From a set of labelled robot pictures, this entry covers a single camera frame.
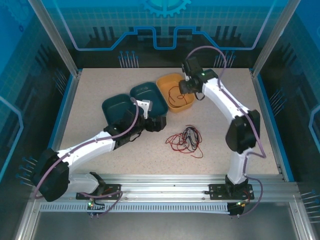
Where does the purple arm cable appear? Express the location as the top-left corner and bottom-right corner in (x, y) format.
(187, 46), (267, 218)
(33, 97), (124, 218)

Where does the orange plastic tray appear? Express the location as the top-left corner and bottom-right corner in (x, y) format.
(156, 72), (196, 115)

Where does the aluminium frame post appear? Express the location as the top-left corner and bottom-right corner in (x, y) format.
(27, 0), (81, 77)
(250, 0), (301, 78)

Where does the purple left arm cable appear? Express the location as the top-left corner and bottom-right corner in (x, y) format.
(33, 97), (124, 218)

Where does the aluminium front rail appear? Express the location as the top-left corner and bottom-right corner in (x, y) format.
(47, 173), (298, 203)

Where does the teal plastic tray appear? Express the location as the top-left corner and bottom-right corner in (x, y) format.
(101, 92), (132, 127)
(129, 81), (169, 118)

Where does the grey metal panel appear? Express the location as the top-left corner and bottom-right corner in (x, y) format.
(32, 211), (301, 240)

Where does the slotted white cable duct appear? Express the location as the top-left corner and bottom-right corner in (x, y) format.
(39, 201), (232, 214)

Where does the thin red cable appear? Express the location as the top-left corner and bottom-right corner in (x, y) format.
(165, 124), (205, 160)
(167, 84), (191, 109)

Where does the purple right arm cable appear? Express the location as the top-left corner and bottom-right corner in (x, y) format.
(187, 46), (267, 218)

